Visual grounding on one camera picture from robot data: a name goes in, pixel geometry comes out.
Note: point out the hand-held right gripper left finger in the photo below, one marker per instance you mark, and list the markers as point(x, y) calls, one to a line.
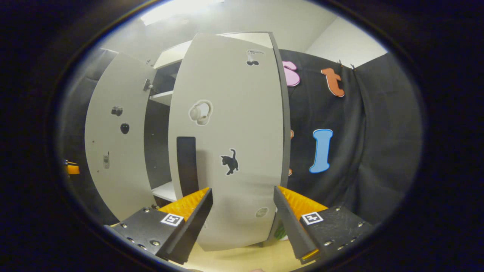
point(191, 226)

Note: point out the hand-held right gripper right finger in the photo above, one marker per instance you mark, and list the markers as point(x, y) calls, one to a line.
point(291, 223)

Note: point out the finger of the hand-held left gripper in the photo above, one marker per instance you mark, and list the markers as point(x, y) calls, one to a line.
point(72, 169)

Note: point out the white and grey cabinet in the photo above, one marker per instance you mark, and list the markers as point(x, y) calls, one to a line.
point(159, 151)

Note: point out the cat sticker white cabinet door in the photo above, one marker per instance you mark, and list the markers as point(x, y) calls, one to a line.
point(234, 124)

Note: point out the white cabinet shelf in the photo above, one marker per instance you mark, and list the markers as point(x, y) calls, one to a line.
point(163, 97)
point(166, 190)

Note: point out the metal door hinge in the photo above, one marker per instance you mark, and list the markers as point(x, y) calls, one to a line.
point(147, 85)

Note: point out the white cabinet drawer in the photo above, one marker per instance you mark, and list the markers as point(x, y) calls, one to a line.
point(170, 54)

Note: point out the black backdrop cloth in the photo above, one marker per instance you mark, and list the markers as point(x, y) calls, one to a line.
point(378, 151)

